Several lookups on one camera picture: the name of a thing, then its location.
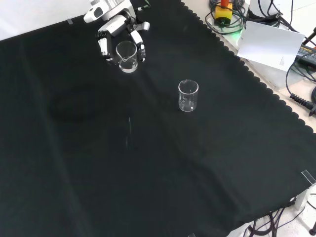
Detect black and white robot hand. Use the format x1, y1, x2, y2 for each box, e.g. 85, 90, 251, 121
83, 0, 151, 66

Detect clear glass beaker with spout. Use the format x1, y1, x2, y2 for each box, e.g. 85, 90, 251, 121
115, 40, 138, 74

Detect yellow stop button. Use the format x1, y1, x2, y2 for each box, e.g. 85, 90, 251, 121
214, 0, 234, 26

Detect black bench cloth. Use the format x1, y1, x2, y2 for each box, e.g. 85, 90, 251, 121
0, 0, 316, 237

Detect white cylindrical base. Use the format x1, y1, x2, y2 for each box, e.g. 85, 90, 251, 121
246, 0, 281, 24

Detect black power adapter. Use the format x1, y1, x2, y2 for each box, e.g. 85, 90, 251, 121
295, 41, 316, 66

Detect white table leg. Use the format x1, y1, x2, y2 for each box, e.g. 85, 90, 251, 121
293, 184, 316, 211

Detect green cable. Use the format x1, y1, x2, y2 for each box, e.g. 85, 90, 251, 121
137, 0, 152, 11

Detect black cable loops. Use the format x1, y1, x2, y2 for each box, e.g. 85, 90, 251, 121
204, 0, 248, 35

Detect black ribbed cable with plug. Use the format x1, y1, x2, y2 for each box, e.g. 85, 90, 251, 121
285, 58, 316, 117

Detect black floor cables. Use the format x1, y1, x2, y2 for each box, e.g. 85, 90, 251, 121
243, 207, 316, 237

